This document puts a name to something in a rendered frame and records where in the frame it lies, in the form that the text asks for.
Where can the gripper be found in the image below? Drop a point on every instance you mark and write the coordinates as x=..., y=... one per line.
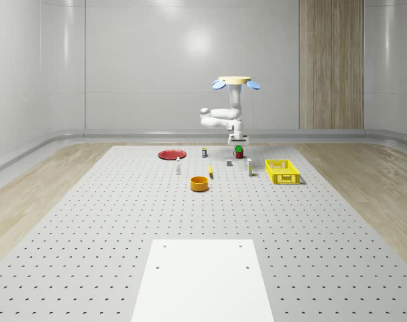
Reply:
x=238, y=138

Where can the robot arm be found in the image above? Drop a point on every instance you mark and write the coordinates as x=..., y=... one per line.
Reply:
x=236, y=100

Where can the red mug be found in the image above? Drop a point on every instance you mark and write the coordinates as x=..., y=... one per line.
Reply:
x=239, y=154

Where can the white and yellow carton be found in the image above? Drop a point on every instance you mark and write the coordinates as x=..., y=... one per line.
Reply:
x=249, y=167

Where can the blue flat-sided can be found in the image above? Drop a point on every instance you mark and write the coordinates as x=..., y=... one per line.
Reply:
x=204, y=153

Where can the banana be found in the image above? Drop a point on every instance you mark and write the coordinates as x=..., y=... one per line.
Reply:
x=210, y=171

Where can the yellow basket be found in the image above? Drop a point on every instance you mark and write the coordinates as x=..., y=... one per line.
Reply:
x=282, y=171

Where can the yellow bowl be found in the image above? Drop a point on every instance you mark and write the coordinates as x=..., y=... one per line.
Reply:
x=199, y=185

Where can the small white bottle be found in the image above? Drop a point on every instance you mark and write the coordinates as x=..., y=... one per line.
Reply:
x=178, y=167

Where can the red plate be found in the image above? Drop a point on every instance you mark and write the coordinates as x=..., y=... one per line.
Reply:
x=172, y=154

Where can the white board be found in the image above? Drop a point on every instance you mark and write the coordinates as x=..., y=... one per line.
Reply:
x=203, y=285

